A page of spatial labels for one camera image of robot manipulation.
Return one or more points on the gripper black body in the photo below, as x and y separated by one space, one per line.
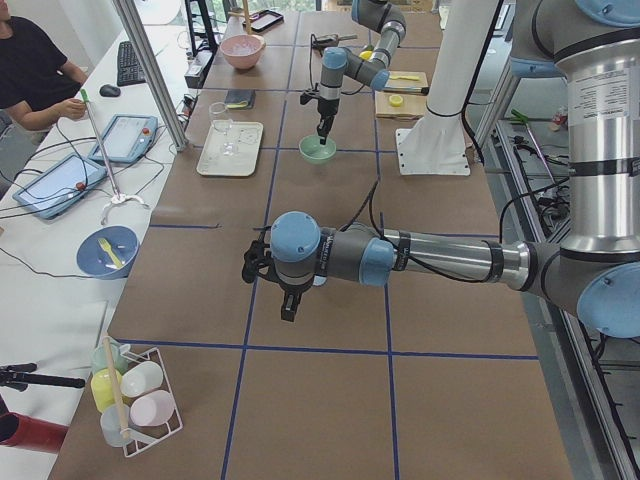
293 287
327 107

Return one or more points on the black keyboard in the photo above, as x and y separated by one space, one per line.
129 70

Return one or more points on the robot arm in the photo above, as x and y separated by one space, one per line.
380 16
593 274

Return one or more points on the person in black shirt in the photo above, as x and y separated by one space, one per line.
38 82

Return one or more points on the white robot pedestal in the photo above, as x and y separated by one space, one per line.
436 144

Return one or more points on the light green bowl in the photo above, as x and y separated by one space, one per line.
317 150

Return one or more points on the white wire cup rack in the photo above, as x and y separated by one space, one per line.
132 393

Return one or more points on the aluminium frame post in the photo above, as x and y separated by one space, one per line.
135 30

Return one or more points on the yellow fork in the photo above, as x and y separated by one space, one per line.
108 249

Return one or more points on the wooden cutting board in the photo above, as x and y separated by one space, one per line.
414 106

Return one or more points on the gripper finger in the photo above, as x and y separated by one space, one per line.
326 129
292 301
319 129
284 310

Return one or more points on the reacher grabber stick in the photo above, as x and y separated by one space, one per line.
118 198

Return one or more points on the clear wine glass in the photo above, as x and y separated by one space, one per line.
222 123

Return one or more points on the steel cylinder handle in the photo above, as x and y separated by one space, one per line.
411 90

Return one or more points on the teach pendant tablet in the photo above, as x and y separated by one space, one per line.
128 137
60 187

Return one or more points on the red cylinder bottle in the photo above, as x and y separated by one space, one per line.
33 434

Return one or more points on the cream bear tray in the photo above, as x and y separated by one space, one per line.
247 136

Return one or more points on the yellow plastic knife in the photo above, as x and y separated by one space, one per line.
413 78

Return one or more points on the pink bowl with ice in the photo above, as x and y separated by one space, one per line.
243 51

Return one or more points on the black computer mouse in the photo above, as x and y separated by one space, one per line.
109 91

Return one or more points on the teach pendant tablet far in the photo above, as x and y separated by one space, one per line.
128 137

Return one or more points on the blue bowl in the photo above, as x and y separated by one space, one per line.
91 259

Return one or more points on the teach pendant tablet near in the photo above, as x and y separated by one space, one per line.
60 187

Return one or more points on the lemon half slice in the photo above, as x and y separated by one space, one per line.
396 100

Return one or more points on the black tripod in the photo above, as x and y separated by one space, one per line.
20 376

